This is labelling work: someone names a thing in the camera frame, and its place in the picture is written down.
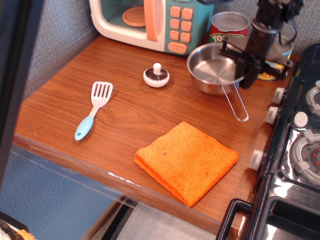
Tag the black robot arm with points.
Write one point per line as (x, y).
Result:
(275, 12)

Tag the white stove knob front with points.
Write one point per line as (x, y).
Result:
(256, 159)

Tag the teal toy microwave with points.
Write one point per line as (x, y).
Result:
(171, 26)

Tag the tomato sauce can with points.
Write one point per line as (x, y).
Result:
(228, 24)

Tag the white stove knob rear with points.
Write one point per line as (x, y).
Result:
(278, 95)

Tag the white toy mushroom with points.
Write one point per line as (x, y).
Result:
(156, 76)

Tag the black toy stove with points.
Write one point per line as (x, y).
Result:
(286, 206)

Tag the orange folded cloth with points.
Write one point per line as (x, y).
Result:
(187, 162)

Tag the stainless steel pot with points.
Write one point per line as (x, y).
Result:
(215, 74)

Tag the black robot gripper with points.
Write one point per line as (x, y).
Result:
(256, 54)

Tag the orange plate in microwave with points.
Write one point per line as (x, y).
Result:
(134, 17)

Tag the white spatula blue handle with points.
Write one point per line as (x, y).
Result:
(101, 92)

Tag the white stove knob middle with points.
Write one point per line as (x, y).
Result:
(271, 115)

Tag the white round stove button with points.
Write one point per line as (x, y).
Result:
(300, 119)

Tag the grey stove burner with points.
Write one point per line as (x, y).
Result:
(305, 155)
(310, 99)

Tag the grey stove burner rear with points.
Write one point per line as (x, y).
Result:
(310, 99)

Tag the white stove knob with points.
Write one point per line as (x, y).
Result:
(271, 115)
(256, 159)
(278, 95)

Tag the grey stove burner front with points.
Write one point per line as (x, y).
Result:
(305, 155)

